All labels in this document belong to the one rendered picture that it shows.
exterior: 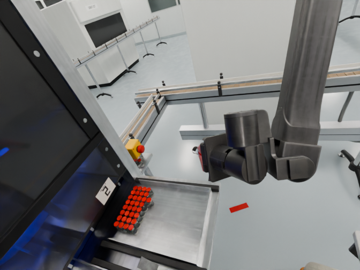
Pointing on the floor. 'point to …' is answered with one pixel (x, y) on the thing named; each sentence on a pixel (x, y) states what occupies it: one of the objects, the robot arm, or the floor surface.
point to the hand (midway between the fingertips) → (201, 151)
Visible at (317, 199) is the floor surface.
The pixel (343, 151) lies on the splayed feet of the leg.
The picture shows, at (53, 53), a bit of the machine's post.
